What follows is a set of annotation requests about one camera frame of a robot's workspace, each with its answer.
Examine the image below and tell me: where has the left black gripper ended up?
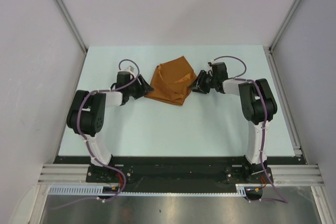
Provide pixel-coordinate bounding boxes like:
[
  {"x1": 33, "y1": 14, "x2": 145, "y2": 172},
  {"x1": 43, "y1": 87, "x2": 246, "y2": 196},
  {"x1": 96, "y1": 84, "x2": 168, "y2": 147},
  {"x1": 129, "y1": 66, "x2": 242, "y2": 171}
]
[{"x1": 126, "y1": 74, "x2": 153, "y2": 100}]

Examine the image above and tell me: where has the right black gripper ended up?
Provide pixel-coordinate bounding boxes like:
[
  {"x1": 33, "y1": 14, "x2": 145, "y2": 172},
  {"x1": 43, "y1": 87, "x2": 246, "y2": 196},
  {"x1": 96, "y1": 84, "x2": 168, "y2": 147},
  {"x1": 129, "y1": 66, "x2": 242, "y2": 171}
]
[{"x1": 189, "y1": 70, "x2": 218, "y2": 94}]

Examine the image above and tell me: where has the orange cloth napkin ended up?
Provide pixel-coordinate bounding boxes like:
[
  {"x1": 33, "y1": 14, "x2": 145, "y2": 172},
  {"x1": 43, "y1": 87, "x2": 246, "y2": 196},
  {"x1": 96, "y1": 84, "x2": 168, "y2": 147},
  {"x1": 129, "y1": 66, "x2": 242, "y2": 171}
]
[{"x1": 145, "y1": 56, "x2": 196, "y2": 106}]

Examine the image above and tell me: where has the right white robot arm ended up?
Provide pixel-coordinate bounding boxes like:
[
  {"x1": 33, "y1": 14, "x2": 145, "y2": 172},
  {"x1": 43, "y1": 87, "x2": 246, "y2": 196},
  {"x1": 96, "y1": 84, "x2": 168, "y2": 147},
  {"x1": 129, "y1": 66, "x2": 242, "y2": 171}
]
[{"x1": 188, "y1": 62, "x2": 278, "y2": 183}]

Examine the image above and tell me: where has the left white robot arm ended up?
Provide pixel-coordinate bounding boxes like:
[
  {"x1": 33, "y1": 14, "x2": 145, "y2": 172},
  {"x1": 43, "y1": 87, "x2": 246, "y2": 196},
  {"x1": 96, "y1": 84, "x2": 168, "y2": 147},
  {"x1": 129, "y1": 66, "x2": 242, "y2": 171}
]
[{"x1": 67, "y1": 70, "x2": 154, "y2": 182}]

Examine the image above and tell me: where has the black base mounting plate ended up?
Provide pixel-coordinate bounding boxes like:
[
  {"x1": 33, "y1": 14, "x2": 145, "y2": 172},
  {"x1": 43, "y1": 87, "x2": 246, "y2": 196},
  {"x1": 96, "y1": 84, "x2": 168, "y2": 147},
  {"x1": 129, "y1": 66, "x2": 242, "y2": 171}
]
[{"x1": 54, "y1": 156, "x2": 304, "y2": 195}]

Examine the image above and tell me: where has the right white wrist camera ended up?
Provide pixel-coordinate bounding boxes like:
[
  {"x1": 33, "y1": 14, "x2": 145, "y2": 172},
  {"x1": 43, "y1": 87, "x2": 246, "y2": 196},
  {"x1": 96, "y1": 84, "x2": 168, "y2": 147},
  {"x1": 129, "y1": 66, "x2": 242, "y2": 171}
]
[{"x1": 208, "y1": 61, "x2": 216, "y2": 67}]

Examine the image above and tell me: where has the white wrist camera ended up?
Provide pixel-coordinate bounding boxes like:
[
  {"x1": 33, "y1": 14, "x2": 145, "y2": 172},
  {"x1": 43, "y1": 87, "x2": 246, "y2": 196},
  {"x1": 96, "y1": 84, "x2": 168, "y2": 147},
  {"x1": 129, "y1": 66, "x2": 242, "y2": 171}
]
[
  {"x1": 124, "y1": 66, "x2": 134, "y2": 74},
  {"x1": 208, "y1": 61, "x2": 216, "y2": 67}
]

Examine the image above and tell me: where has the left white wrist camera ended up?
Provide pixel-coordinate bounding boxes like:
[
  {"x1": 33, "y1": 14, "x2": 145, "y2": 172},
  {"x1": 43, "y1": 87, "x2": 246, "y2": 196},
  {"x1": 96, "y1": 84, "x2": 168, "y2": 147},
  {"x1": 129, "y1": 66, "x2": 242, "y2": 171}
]
[{"x1": 124, "y1": 66, "x2": 134, "y2": 74}]

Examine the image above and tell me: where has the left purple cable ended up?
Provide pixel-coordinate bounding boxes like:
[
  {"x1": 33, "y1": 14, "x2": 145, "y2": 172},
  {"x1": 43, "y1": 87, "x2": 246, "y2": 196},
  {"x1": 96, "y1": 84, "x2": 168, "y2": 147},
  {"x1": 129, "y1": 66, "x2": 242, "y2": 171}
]
[{"x1": 49, "y1": 59, "x2": 127, "y2": 210}]

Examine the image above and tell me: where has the purple cable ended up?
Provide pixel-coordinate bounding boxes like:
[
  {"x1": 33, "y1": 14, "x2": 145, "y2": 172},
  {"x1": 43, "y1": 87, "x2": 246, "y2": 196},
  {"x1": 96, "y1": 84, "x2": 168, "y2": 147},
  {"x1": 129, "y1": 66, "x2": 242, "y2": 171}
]
[
  {"x1": 49, "y1": 59, "x2": 127, "y2": 210},
  {"x1": 209, "y1": 56, "x2": 288, "y2": 204}
]

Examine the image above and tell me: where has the white slotted cable duct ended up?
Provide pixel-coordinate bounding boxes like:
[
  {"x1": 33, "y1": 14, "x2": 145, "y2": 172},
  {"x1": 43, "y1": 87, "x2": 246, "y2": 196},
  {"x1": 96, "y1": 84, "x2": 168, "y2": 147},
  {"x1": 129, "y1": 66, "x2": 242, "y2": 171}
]
[{"x1": 48, "y1": 183, "x2": 249, "y2": 198}]

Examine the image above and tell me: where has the aluminium right side rail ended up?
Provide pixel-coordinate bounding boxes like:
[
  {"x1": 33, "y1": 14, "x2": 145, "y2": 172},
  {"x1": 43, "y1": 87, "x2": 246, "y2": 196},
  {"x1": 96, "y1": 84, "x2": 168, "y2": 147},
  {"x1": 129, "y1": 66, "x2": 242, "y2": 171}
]
[{"x1": 264, "y1": 47, "x2": 305, "y2": 157}]

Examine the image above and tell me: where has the aluminium front frame rail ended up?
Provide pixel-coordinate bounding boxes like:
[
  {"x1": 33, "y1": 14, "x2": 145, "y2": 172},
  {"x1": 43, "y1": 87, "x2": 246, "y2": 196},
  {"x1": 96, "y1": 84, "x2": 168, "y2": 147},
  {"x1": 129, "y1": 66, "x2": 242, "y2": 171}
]
[{"x1": 38, "y1": 164, "x2": 324, "y2": 186}]

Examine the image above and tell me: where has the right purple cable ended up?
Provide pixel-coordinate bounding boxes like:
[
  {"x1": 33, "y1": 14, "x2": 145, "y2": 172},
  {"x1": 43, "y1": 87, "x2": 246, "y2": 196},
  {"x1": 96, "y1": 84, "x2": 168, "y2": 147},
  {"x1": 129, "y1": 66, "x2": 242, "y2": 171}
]
[{"x1": 209, "y1": 56, "x2": 288, "y2": 204}]

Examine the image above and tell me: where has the left corner aluminium post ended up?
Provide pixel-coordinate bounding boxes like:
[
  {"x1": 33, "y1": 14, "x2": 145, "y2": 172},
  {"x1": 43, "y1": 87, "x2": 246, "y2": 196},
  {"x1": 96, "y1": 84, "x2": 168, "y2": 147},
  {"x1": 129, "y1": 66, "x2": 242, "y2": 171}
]
[{"x1": 53, "y1": 0, "x2": 88, "y2": 55}]

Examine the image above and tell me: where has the corner aluminium post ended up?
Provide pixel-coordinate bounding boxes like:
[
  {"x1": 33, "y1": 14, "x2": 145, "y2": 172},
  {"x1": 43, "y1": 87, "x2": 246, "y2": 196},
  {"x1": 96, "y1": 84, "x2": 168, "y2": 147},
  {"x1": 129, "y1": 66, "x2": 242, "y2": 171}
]
[
  {"x1": 53, "y1": 0, "x2": 88, "y2": 55},
  {"x1": 268, "y1": 0, "x2": 303, "y2": 53}
]

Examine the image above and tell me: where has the right corner aluminium post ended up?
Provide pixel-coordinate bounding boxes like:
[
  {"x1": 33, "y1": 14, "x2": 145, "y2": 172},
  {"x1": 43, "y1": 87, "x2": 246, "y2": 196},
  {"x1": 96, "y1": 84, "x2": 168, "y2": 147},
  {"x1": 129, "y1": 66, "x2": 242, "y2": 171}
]
[{"x1": 268, "y1": 0, "x2": 303, "y2": 53}]

